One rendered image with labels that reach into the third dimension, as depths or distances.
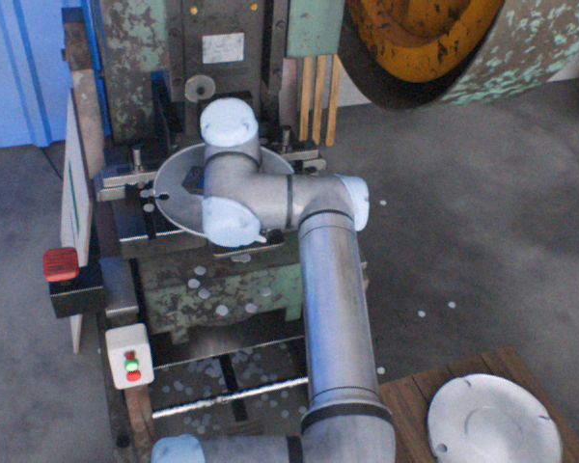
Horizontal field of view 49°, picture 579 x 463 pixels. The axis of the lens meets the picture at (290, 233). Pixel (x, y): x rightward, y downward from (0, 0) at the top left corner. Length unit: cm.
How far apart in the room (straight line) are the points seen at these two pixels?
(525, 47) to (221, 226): 50
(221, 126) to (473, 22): 42
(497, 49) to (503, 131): 207
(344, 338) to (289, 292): 71
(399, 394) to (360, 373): 85
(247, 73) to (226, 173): 38
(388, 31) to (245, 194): 60
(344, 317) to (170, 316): 70
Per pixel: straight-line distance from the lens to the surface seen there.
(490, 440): 151
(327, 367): 69
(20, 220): 243
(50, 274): 119
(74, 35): 158
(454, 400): 154
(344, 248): 78
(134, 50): 107
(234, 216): 81
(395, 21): 134
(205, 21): 112
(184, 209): 124
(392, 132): 284
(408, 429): 150
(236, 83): 119
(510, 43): 97
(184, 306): 134
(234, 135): 86
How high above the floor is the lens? 163
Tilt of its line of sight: 45 degrees down
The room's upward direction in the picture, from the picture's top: 6 degrees clockwise
